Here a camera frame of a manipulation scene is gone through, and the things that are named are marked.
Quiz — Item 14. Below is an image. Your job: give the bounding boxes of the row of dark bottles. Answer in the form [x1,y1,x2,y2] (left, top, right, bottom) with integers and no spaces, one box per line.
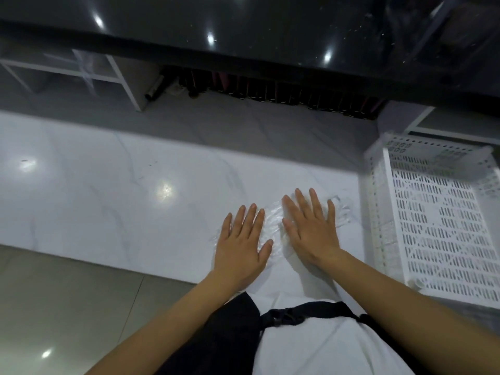
[178,67,386,121]

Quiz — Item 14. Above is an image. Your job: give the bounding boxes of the person's right hand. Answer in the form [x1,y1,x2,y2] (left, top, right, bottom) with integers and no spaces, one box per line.
[281,187,347,271]

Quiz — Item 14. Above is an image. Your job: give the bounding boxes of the clear plastic bag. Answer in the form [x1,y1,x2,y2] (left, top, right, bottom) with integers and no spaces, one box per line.
[213,193,354,267]

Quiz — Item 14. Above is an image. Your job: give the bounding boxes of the white metal shelf frame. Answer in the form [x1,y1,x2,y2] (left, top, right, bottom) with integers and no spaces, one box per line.
[0,48,147,112]
[403,106,500,144]

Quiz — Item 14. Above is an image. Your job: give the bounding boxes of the white perforated plastic basket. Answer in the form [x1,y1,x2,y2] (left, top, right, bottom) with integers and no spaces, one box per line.
[363,132,500,310]

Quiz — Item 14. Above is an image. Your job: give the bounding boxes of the person's left forearm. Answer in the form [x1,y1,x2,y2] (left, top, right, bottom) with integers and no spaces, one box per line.
[84,270,256,375]

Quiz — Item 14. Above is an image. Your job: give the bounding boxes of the black apron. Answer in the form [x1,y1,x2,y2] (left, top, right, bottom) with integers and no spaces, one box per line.
[155,291,430,375]

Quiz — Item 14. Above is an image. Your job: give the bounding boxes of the dark shiny roll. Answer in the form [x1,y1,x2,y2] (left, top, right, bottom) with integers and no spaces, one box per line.
[145,74,167,102]

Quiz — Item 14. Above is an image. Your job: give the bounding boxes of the black glossy counter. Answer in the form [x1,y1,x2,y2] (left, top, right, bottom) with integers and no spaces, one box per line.
[0,0,500,118]

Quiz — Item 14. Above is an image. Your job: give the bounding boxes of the person's left hand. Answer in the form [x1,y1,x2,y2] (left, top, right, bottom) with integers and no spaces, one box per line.
[212,204,274,289]

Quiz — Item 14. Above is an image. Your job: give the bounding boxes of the black plastic buckle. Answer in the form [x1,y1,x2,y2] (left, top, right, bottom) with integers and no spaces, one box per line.
[270,308,298,329]

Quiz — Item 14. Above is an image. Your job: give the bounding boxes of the white shirt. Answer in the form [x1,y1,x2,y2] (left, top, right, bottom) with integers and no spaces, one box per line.
[250,290,415,375]

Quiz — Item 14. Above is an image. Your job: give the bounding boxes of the person's right forearm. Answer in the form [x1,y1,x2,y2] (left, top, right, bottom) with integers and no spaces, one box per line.
[314,249,500,375]

